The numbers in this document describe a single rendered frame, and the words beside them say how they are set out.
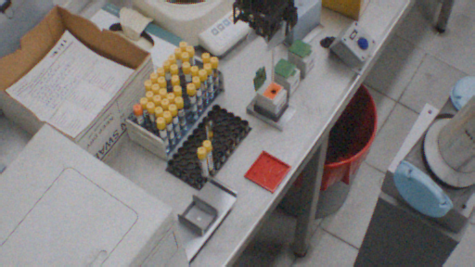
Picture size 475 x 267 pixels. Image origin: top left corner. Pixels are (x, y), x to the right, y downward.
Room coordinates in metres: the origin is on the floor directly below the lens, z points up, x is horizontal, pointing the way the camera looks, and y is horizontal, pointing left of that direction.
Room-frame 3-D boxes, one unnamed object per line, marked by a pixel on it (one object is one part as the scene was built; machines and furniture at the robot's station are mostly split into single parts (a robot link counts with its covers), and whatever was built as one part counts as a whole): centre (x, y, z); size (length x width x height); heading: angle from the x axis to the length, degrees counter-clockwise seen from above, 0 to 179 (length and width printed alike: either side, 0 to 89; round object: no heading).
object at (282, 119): (0.79, -0.08, 0.89); 0.09 x 0.05 x 0.04; 53
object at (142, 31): (0.97, 0.20, 0.92); 0.24 x 0.12 x 0.10; 52
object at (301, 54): (0.90, -0.16, 0.91); 0.05 x 0.04 x 0.07; 52
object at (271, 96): (0.79, -0.08, 0.92); 0.05 x 0.04 x 0.06; 53
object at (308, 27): (1.00, -0.17, 0.92); 0.10 x 0.07 x 0.10; 134
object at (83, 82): (0.84, 0.33, 0.95); 0.29 x 0.25 x 0.15; 52
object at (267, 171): (0.65, -0.07, 0.88); 0.07 x 0.07 x 0.01; 52
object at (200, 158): (0.71, 0.05, 0.93); 0.17 x 0.09 x 0.11; 143
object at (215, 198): (0.52, 0.08, 0.92); 0.21 x 0.07 x 0.05; 142
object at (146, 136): (0.80, 0.11, 0.91); 0.20 x 0.10 x 0.07; 142
